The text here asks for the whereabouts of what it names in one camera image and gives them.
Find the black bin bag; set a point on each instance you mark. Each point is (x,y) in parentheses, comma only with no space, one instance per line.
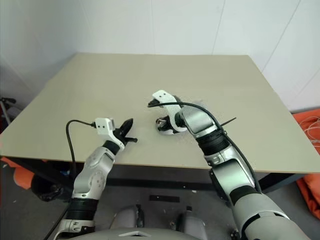
(47,190)

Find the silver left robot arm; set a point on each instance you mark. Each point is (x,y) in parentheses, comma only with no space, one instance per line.
(96,170)

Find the grey rounded leg cover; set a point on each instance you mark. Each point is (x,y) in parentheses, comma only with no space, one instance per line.
(127,217)
(192,221)

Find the black table frame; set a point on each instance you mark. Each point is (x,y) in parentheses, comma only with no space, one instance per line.
(150,175)

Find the large orange fabric bag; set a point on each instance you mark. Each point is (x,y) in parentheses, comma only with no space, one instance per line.
(311,192)

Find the small orange fabric bag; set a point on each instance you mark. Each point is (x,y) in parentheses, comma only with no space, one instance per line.
(20,177)

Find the dark metal stand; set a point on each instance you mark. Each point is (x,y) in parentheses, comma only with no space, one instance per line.
(7,100)

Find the black zip tie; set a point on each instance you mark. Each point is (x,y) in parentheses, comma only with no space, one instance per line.
(230,121)

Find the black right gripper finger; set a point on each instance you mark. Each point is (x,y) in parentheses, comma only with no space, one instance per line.
(162,128)

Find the black floor strip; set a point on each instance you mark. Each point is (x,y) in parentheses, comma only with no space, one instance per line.
(164,198)

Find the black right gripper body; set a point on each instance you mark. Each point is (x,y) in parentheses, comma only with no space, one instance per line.
(167,120)

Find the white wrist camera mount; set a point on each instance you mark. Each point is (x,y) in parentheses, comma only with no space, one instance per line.
(103,126)
(162,95)

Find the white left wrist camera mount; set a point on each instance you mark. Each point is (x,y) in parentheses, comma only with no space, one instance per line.
(103,126)

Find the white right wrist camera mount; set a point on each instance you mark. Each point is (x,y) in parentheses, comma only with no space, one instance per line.
(162,95)

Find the silver robot torso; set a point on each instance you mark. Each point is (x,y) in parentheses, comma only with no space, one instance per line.
(150,235)

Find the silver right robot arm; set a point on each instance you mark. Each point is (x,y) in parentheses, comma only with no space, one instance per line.
(200,122)

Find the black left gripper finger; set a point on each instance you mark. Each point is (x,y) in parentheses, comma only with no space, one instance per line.
(132,140)
(127,127)

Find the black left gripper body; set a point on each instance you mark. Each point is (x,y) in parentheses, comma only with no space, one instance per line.
(120,139)

